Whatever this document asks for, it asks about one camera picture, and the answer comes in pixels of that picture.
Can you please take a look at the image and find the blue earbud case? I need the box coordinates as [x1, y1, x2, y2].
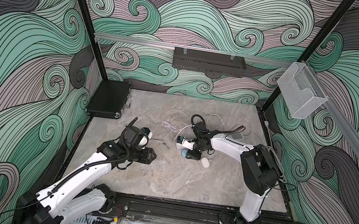
[181, 149, 188, 158]

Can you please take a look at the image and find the white earbud case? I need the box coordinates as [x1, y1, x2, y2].
[201, 157, 210, 169]

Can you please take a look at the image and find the cream white charger cable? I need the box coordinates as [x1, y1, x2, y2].
[173, 121, 199, 146]

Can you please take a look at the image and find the lilac charging cable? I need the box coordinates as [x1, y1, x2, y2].
[158, 108, 194, 137]

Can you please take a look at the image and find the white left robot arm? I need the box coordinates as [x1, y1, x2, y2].
[12, 120, 157, 224]

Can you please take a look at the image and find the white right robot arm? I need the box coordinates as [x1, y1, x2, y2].
[177, 114, 281, 224]

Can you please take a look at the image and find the white power strip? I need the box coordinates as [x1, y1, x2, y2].
[230, 133, 244, 140]

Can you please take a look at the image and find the black carbon-pattern briefcase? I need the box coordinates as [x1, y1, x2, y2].
[87, 80, 131, 119]

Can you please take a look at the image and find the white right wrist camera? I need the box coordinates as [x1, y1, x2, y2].
[176, 136, 195, 150]

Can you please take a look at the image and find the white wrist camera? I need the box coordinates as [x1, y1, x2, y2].
[137, 127, 153, 150]
[176, 136, 195, 150]

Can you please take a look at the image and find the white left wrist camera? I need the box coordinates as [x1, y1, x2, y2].
[137, 127, 153, 150]

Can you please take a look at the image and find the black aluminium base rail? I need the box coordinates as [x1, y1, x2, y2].
[115, 193, 302, 224]

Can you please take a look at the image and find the black perforated wall tray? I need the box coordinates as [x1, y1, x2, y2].
[172, 48, 247, 78]

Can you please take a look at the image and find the clear acrylic wall holder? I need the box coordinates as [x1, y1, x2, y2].
[277, 62, 328, 119]

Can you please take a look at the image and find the aluminium wall rail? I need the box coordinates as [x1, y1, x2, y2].
[94, 32, 292, 67]

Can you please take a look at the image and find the aluminium right side rail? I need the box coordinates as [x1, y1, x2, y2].
[301, 61, 359, 158]

